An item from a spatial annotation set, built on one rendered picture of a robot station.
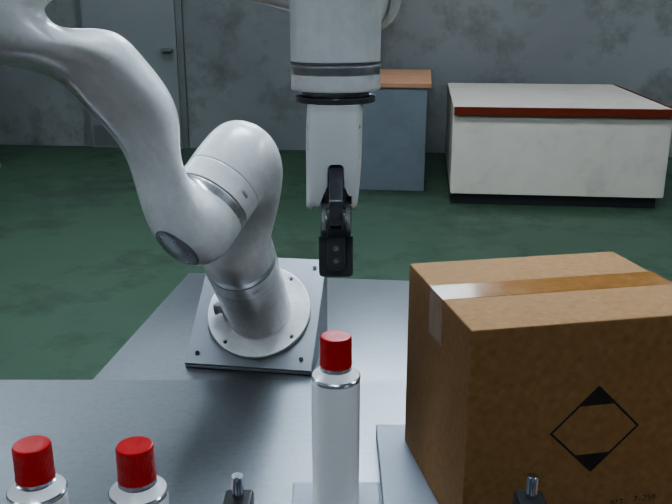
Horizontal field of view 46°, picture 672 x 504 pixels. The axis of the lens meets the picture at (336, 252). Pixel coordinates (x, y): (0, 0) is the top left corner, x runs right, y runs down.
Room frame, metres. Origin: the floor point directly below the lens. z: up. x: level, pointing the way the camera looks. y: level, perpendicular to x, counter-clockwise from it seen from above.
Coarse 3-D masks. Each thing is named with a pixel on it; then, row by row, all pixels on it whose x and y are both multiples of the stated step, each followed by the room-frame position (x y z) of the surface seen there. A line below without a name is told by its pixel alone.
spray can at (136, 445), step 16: (128, 448) 0.61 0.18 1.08; (144, 448) 0.61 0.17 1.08; (128, 464) 0.60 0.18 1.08; (144, 464) 0.60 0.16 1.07; (128, 480) 0.60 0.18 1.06; (144, 480) 0.60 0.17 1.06; (160, 480) 0.62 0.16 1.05; (112, 496) 0.60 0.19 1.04; (128, 496) 0.60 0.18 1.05; (144, 496) 0.60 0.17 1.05; (160, 496) 0.60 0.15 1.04
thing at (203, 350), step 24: (288, 264) 1.45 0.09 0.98; (312, 264) 1.44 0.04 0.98; (312, 288) 1.40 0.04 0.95; (312, 312) 1.36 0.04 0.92; (192, 336) 1.35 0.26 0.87; (312, 336) 1.33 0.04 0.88; (192, 360) 1.31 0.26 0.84; (216, 360) 1.31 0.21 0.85; (240, 360) 1.30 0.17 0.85; (264, 360) 1.30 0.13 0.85; (288, 360) 1.29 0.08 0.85; (312, 360) 1.29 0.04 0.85
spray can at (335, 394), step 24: (336, 336) 0.76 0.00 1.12; (336, 360) 0.75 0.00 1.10; (312, 384) 0.75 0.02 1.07; (336, 384) 0.74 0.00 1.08; (312, 408) 0.76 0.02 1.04; (336, 408) 0.74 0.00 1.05; (312, 432) 0.76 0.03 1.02; (336, 432) 0.74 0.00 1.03; (312, 456) 0.76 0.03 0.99; (336, 456) 0.74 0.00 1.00; (312, 480) 0.76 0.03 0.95; (336, 480) 0.74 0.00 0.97
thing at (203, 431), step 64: (0, 384) 1.24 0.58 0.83; (64, 384) 1.24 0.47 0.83; (128, 384) 1.24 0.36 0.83; (192, 384) 1.24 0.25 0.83; (256, 384) 1.24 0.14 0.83; (384, 384) 1.24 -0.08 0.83; (0, 448) 1.04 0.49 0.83; (64, 448) 1.04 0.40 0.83; (192, 448) 1.04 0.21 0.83; (256, 448) 1.04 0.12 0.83
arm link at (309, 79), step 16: (304, 64) 0.74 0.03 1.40; (368, 64) 0.74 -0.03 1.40; (304, 80) 0.73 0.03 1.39; (320, 80) 0.72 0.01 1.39; (336, 80) 0.72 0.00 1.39; (352, 80) 0.72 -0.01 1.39; (368, 80) 0.73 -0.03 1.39; (320, 96) 0.73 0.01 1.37; (336, 96) 0.73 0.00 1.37; (352, 96) 0.74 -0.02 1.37
